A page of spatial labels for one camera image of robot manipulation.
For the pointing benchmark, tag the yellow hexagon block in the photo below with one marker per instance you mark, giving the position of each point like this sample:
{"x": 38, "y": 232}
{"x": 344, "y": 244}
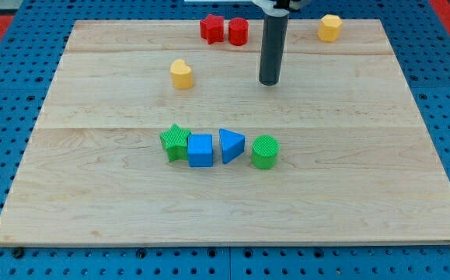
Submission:
{"x": 330, "y": 27}

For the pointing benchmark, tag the red star block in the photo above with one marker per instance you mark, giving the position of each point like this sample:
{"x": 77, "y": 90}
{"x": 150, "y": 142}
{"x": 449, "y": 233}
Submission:
{"x": 212, "y": 28}

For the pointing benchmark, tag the light wooden board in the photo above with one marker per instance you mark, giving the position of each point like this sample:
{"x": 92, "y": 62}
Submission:
{"x": 356, "y": 165}

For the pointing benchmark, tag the yellow heart block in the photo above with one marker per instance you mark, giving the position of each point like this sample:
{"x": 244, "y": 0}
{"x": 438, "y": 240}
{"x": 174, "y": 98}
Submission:
{"x": 181, "y": 74}

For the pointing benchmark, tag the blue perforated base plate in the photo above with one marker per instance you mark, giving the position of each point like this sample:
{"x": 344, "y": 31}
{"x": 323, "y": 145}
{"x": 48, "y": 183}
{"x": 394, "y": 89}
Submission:
{"x": 419, "y": 32}

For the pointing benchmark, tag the green star block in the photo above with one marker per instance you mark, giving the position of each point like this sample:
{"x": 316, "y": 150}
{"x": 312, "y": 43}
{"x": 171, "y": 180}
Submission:
{"x": 175, "y": 142}

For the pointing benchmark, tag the red cylinder block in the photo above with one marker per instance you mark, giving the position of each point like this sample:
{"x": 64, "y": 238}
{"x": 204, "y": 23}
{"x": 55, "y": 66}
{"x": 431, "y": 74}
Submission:
{"x": 238, "y": 31}

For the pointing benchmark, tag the green cylinder block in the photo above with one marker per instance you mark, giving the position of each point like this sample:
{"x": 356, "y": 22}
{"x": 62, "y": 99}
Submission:
{"x": 264, "y": 152}

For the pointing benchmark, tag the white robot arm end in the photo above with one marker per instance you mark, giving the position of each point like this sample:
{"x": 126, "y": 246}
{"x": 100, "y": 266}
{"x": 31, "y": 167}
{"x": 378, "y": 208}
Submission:
{"x": 280, "y": 8}

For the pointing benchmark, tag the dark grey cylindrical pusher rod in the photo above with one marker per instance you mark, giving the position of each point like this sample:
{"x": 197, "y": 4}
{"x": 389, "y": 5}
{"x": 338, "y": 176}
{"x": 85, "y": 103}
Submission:
{"x": 272, "y": 49}

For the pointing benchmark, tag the blue triangle block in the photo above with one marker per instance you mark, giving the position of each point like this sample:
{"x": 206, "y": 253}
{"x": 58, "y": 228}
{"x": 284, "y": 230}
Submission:
{"x": 232, "y": 144}

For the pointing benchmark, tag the blue cube block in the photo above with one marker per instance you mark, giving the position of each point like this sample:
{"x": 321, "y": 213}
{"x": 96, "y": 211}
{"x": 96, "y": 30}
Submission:
{"x": 200, "y": 150}

